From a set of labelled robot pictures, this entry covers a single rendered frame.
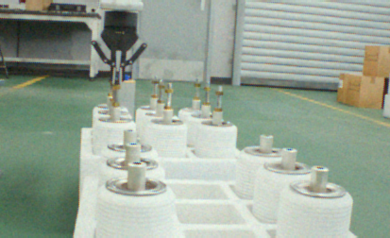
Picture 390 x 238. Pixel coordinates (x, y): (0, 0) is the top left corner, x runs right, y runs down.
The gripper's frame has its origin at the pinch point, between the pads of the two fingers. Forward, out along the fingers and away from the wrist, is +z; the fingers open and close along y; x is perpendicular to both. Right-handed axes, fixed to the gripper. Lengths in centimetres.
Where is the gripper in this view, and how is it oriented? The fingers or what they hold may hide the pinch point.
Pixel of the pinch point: (117, 76)
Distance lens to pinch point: 112.9
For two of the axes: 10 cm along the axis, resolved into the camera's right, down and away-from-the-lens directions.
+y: -9.9, -0.5, -1.3
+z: -0.7, 9.9, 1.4
